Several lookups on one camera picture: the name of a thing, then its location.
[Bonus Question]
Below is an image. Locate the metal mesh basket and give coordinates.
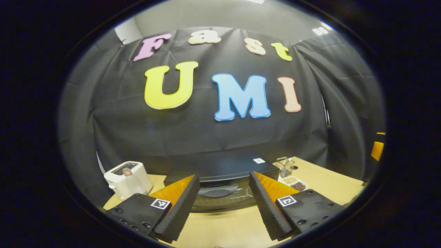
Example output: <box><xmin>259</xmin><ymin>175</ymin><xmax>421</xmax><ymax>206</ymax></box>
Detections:
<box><xmin>276</xmin><ymin>157</ymin><xmax>296</xmax><ymax>178</ymax></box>

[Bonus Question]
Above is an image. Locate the white toaster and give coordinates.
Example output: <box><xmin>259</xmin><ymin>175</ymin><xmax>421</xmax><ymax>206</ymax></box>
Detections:
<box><xmin>104</xmin><ymin>161</ymin><xmax>153</xmax><ymax>200</ymax></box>

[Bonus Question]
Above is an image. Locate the black backdrop cloth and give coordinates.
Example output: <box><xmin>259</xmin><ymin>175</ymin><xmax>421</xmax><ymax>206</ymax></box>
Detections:
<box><xmin>59</xmin><ymin>27</ymin><xmax>386</xmax><ymax>207</ymax></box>

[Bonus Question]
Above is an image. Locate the black electric oven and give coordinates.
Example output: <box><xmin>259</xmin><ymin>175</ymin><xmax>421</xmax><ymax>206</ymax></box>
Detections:
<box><xmin>164</xmin><ymin>157</ymin><xmax>280</xmax><ymax>212</ymax></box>

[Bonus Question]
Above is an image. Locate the small clear plastic bottle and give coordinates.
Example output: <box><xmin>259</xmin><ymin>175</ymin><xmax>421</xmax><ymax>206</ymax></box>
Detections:
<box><xmin>122</xmin><ymin>168</ymin><xmax>147</xmax><ymax>197</ymax></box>

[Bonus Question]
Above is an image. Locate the white divided dish of beans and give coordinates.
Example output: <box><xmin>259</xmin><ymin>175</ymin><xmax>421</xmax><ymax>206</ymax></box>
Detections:
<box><xmin>278</xmin><ymin>176</ymin><xmax>309</xmax><ymax>193</ymax></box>

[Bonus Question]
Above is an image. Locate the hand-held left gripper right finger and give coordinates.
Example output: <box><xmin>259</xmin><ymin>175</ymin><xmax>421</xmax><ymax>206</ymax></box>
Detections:
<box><xmin>249</xmin><ymin>171</ymin><xmax>346</xmax><ymax>241</ymax></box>

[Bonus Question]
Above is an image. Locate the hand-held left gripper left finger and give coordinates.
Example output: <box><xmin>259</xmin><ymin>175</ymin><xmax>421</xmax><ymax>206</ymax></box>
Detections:
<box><xmin>107</xmin><ymin>174</ymin><xmax>201</xmax><ymax>241</ymax></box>

